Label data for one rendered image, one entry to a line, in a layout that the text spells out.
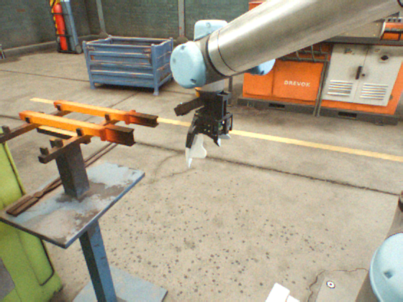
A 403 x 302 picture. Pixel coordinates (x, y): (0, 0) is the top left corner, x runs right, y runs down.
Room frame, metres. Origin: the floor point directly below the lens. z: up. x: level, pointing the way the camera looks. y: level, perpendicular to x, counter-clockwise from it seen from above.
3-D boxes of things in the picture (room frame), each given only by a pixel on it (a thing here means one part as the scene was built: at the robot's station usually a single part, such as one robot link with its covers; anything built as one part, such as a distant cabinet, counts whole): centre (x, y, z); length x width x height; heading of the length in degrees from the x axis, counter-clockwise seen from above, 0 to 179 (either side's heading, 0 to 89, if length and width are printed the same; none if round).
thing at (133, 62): (4.60, 1.11, 0.36); 1.20 x 0.80 x 0.72; 74
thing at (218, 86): (0.67, -0.03, 1.15); 0.08 x 0.08 x 0.05
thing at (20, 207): (0.93, 0.47, 0.74); 0.60 x 0.04 x 0.01; 157
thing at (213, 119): (0.67, -0.03, 1.07); 0.09 x 0.08 x 0.12; 54
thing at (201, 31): (0.67, -0.03, 1.23); 0.09 x 0.08 x 0.11; 46
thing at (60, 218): (0.78, 0.43, 0.73); 0.40 x 0.30 x 0.02; 156
